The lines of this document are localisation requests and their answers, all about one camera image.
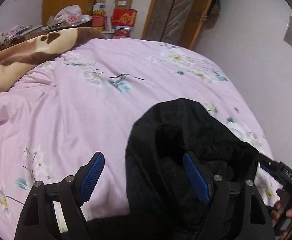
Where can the brown cardboard box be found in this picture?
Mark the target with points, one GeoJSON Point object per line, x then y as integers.
{"type": "Point", "coordinates": [123, 4]}

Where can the brown beige fleece blanket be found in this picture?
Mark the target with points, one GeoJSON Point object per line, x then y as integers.
{"type": "Point", "coordinates": [19, 59]}

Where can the red gift box gold character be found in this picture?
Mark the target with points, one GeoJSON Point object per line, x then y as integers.
{"type": "Point", "coordinates": [124, 17]}

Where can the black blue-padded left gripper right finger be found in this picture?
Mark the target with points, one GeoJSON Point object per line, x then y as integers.
{"type": "Point", "coordinates": [235, 210]}

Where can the pink floral quilt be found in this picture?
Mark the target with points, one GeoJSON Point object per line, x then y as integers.
{"type": "Point", "coordinates": [63, 111]}

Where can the person's right hand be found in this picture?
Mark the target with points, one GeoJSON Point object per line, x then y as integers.
{"type": "Point", "coordinates": [277, 213]}

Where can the white plastic bag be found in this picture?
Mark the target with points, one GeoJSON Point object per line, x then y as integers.
{"type": "Point", "coordinates": [68, 15]}

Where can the red plastic basin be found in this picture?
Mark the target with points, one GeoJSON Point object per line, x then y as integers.
{"type": "Point", "coordinates": [98, 20]}

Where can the wooden framed mattress leaning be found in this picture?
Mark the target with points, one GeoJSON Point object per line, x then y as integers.
{"type": "Point", "coordinates": [177, 22]}

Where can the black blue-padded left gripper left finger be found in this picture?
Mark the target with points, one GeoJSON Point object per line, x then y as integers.
{"type": "Point", "coordinates": [38, 218]}

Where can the black puffer jacket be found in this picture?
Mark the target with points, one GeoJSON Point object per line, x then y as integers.
{"type": "Point", "coordinates": [162, 201]}

